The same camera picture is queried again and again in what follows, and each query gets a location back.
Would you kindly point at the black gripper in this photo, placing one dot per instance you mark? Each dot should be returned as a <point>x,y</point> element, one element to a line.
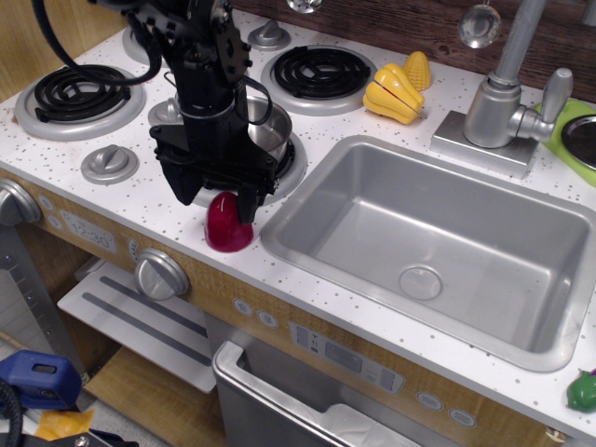
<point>202,152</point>

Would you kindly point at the red toy sweet potato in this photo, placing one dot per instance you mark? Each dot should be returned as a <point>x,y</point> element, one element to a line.
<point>223,230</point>

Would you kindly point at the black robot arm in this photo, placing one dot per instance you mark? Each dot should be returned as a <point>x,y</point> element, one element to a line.
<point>201,45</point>

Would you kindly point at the front right stove burner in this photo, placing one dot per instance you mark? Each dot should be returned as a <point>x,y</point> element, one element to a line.
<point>291,175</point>

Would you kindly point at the stove burner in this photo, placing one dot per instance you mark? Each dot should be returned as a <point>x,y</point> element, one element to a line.
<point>291,175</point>
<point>318,80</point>
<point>66,107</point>
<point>133,48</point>

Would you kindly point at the small steel pan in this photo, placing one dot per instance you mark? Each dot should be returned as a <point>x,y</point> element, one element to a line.
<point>270,126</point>

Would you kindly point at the back right stove burner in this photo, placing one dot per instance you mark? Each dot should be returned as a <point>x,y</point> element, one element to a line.
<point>318,80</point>

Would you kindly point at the front left stove burner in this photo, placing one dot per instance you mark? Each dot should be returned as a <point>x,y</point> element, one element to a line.
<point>66,107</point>

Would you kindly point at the back left stove burner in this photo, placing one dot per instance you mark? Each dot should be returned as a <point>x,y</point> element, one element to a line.
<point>133,48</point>

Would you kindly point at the grey stovetop knob middle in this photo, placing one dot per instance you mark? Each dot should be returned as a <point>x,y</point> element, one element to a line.
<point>165,113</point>

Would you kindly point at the grey stovetop knob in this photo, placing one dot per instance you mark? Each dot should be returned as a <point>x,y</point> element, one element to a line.
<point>269,37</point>
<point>165,113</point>
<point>110,165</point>

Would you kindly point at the silver oven knob right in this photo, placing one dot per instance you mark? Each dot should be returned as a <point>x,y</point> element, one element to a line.
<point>158,277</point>

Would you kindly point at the silver oven knob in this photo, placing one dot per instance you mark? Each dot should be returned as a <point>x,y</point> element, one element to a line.
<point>17,206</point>
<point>158,277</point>

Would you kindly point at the grey stovetop knob front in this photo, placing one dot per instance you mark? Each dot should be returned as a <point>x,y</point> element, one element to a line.
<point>110,165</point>

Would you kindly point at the oven clock display panel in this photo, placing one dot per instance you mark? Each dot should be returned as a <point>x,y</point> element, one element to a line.
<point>89,231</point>

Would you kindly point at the white oven shelf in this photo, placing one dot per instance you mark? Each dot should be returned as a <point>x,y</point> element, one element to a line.
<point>171,334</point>

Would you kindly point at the grey stovetop knob back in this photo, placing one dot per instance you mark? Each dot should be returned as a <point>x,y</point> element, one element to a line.
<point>269,37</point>

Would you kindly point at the yellow toy bell pepper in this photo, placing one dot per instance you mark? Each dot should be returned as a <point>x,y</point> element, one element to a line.
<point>392,94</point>

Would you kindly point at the silver oven knob left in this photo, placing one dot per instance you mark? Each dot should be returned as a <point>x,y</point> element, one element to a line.
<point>17,206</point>

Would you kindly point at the hanging clear ladle left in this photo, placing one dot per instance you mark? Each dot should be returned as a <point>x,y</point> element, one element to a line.
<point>305,6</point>

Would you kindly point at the hanging clear ladle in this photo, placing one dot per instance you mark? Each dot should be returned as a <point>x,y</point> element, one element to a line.
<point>479,26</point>
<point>305,6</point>

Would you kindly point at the silver dishwasher door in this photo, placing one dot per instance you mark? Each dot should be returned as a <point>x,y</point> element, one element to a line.
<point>270,399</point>

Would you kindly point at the yellow toy corn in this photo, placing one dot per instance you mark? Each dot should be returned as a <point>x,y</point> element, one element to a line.
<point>417,69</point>

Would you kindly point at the blue clamp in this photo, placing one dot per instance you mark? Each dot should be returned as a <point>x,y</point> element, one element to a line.
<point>42,381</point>

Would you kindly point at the yellow cloth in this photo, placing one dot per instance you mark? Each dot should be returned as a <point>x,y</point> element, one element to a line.
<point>56,425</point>

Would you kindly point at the silver toy faucet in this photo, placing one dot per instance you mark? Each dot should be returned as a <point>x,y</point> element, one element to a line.
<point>498,132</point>

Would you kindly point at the grey toy sink basin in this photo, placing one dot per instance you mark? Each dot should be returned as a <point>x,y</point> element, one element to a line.
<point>505,268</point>

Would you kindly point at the hanging clear ladle right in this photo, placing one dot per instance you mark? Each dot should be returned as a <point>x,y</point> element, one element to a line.
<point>479,26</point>

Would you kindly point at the dark round plate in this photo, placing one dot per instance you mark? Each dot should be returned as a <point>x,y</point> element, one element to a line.
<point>578,138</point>

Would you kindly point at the lime green mat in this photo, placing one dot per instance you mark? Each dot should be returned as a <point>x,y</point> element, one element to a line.
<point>572,109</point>

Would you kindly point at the green toy vegetable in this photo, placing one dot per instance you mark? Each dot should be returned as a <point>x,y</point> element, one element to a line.
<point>581,393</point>

